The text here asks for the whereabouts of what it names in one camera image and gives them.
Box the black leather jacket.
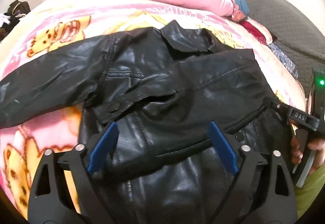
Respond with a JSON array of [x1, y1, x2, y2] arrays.
[[1, 21, 292, 223]]

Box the green sleeve forearm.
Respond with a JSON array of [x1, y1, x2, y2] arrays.
[[295, 165, 325, 218]]

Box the dark clothes pile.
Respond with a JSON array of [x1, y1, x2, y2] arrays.
[[0, 0, 30, 41]]

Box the right hand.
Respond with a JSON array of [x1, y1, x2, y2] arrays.
[[290, 134, 325, 176]]

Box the blue patterned cloth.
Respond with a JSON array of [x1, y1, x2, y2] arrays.
[[268, 43, 299, 79]]

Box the grey quilted headboard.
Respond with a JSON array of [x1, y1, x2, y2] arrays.
[[245, 0, 324, 94]]

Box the red striped pillow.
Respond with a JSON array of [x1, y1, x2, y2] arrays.
[[238, 17, 275, 45]]

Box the blue floral pillow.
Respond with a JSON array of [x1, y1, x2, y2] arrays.
[[231, 0, 249, 22]]

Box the pink cartoon fleece blanket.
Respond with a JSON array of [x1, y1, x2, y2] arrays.
[[1, 0, 306, 219]]

